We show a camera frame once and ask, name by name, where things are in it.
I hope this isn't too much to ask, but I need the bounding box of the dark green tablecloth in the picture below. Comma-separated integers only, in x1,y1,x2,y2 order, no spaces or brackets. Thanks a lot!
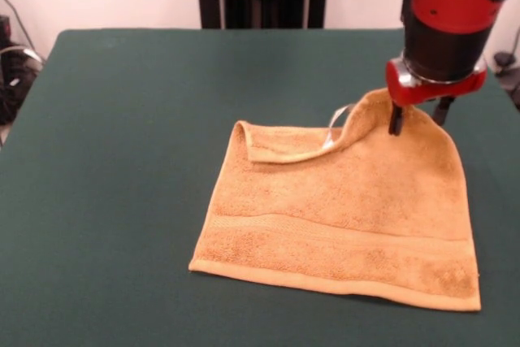
0,28,520,347

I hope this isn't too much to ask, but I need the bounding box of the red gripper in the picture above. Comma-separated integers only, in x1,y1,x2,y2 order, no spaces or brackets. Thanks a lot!
384,56,488,137

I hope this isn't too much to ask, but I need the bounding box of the yellow terry towel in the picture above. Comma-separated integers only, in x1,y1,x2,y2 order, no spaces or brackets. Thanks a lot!
187,87,483,312

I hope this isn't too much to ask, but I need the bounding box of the black equipment with cables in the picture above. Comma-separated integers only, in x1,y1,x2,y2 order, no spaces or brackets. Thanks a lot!
0,14,45,125

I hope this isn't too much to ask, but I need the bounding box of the black stand foot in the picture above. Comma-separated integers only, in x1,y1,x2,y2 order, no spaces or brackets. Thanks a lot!
492,50,520,111

